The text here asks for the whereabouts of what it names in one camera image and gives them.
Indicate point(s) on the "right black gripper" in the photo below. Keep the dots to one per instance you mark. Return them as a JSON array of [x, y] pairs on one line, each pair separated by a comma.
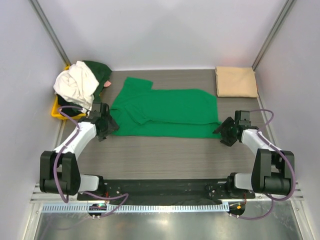
[[222, 129]]

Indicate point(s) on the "aluminium front rail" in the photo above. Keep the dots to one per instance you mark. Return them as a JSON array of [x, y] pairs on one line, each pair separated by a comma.
[[41, 197]]

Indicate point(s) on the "bright green t-shirt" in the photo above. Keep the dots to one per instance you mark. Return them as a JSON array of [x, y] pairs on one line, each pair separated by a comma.
[[141, 110]]

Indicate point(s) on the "dark green t-shirt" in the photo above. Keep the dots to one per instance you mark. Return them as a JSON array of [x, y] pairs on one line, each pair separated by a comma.
[[102, 73]]

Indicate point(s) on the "pink garment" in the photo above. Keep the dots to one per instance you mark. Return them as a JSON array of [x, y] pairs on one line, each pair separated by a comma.
[[107, 84]]

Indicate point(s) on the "right aluminium frame post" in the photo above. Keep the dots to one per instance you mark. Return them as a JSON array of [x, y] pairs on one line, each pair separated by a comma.
[[279, 21]]

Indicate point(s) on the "white slotted cable duct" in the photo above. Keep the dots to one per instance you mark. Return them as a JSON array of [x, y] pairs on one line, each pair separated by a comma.
[[101, 209]]

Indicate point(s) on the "folded beige t-shirt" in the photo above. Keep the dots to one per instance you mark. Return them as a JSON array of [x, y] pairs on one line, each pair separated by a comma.
[[235, 82]]

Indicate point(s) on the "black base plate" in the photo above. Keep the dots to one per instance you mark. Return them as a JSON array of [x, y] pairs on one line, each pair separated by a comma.
[[175, 192]]

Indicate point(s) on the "white t-shirt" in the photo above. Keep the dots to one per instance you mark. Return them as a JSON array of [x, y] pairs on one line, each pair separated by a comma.
[[77, 85]]

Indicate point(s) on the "left aluminium frame post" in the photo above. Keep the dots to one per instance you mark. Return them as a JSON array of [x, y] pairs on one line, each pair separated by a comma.
[[49, 30]]

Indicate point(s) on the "aluminium frame post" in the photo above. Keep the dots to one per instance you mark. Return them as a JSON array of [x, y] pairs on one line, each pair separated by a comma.
[[49, 30], [279, 21]]

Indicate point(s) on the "yellow plastic bin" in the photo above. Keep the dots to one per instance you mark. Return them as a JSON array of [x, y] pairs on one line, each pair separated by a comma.
[[56, 114]]

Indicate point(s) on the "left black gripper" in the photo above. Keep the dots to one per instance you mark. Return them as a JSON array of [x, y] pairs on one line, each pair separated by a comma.
[[112, 126]]

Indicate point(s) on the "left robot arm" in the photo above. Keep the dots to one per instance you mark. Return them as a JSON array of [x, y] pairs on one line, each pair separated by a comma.
[[59, 171]]

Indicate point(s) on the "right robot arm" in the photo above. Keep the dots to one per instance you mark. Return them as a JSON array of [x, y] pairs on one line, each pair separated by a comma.
[[273, 172]]

